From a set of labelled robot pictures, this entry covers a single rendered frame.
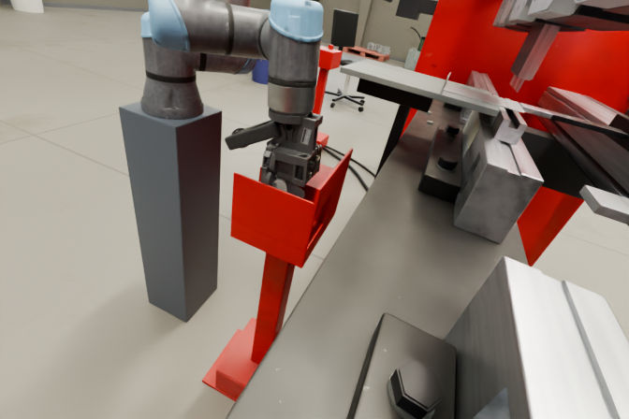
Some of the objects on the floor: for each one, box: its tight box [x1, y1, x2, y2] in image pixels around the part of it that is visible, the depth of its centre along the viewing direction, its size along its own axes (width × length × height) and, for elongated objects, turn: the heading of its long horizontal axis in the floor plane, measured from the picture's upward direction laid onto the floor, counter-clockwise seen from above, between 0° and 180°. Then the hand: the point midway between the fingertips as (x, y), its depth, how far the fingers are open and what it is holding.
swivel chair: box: [325, 8, 365, 112], centre depth 374 cm, size 67×67×105 cm
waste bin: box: [252, 59, 269, 85], centre depth 407 cm, size 48×44×55 cm
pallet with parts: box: [343, 42, 390, 62], centre depth 867 cm, size 124×86×35 cm
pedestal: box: [312, 45, 343, 151], centre depth 243 cm, size 20×25×83 cm
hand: (273, 207), depth 59 cm, fingers closed
